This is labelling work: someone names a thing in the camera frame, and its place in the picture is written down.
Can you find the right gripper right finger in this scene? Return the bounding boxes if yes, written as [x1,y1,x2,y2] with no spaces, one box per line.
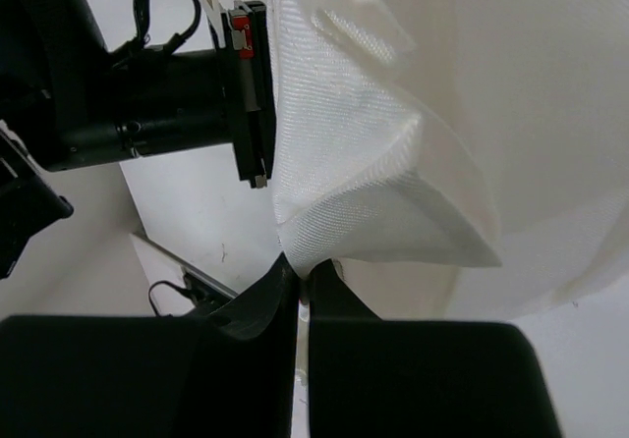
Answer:
[309,261,561,437]

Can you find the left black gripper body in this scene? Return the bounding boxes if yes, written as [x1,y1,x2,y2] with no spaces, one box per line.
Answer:
[29,1,276,188]

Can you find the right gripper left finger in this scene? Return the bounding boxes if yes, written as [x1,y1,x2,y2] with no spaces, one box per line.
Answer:
[1,257,299,437]

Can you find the white fabric skirt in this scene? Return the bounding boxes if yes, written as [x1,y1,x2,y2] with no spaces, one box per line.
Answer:
[267,0,628,319]

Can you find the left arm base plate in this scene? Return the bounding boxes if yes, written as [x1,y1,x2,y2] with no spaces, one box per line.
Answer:
[147,271,238,317]

